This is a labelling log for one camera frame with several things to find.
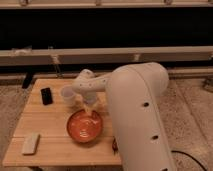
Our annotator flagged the orange ceramic bowl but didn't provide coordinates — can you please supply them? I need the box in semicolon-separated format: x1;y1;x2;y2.
66;110;103;143

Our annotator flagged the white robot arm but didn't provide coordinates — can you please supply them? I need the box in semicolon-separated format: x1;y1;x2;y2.
72;62;177;171

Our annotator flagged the translucent plastic cup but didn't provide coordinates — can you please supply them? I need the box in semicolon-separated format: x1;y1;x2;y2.
60;86;76;107

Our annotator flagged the black rectangular phone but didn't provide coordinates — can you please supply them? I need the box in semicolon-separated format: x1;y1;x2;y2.
41;88;53;105

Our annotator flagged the dark brown oblong object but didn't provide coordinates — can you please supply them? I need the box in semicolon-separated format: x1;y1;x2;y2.
112;138;118;153

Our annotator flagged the black cable on floor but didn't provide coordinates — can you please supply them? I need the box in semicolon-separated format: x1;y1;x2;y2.
171;149;209;171

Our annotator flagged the grey long metal rail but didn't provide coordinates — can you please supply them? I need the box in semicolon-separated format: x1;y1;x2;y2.
0;46;213;66

